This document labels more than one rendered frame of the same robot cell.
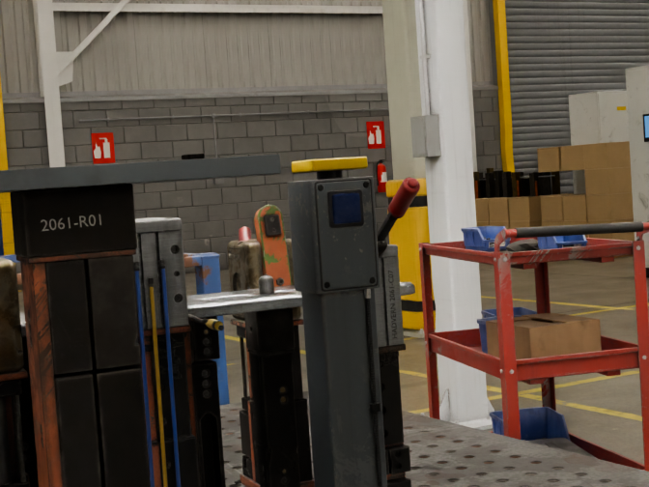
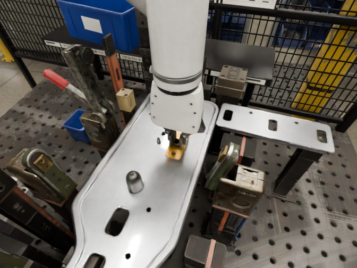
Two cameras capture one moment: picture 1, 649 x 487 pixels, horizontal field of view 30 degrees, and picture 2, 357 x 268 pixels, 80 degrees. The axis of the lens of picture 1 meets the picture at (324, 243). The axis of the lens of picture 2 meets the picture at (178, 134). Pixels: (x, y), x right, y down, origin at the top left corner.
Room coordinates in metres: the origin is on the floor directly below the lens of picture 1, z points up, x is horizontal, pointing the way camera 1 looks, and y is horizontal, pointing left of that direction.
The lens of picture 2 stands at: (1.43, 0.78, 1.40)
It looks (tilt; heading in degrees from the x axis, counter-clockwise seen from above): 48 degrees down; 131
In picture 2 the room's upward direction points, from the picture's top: straight up
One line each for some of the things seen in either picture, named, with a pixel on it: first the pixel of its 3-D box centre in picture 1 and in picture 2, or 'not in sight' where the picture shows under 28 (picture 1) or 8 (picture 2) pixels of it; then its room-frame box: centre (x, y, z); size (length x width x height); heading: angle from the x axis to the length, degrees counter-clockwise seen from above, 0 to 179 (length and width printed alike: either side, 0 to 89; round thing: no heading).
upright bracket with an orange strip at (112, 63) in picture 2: not in sight; (126, 116); (0.99, 1.04, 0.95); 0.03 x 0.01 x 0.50; 112
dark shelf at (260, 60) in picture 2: not in sight; (153, 46); (0.83, 1.33, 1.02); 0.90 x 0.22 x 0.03; 22
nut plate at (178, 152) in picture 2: not in sight; (177, 143); (1.22, 1.02, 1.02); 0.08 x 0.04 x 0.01; 112
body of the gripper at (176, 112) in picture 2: not in sight; (177, 101); (1.22, 1.02, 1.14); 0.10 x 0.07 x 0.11; 22
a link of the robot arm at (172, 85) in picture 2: not in sight; (176, 72); (1.22, 1.02, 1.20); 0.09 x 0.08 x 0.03; 22
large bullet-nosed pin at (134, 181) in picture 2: not in sight; (134, 181); (1.22, 0.89, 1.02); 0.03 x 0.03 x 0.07
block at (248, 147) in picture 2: not in sight; (228, 173); (1.32, 1.14, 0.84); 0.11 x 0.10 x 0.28; 22
